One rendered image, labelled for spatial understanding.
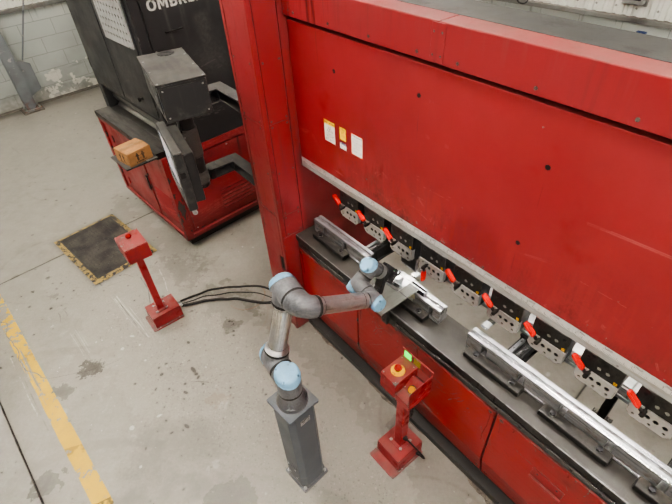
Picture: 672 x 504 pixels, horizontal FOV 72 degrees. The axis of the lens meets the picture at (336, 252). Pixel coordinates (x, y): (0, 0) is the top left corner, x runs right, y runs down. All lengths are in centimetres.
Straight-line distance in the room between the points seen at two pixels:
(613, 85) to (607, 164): 22
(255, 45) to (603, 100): 155
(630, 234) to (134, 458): 287
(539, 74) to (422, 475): 224
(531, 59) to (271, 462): 250
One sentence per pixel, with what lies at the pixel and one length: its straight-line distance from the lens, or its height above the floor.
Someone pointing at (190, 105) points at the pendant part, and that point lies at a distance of 250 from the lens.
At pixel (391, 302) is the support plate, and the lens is 237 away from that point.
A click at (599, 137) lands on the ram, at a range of 152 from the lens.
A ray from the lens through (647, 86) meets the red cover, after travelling 142.
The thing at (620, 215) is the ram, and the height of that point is 190.
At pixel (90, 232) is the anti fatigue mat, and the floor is 1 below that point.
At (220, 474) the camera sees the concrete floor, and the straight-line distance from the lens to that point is 310.
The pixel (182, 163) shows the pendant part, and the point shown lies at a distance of 259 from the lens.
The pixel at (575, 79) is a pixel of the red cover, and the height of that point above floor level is 224.
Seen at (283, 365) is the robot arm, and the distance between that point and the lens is 215.
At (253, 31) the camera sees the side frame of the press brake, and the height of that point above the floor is 212.
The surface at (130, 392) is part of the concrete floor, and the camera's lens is 360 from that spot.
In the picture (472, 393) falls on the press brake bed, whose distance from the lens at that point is 238.
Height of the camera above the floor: 275
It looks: 41 degrees down
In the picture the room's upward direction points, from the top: 4 degrees counter-clockwise
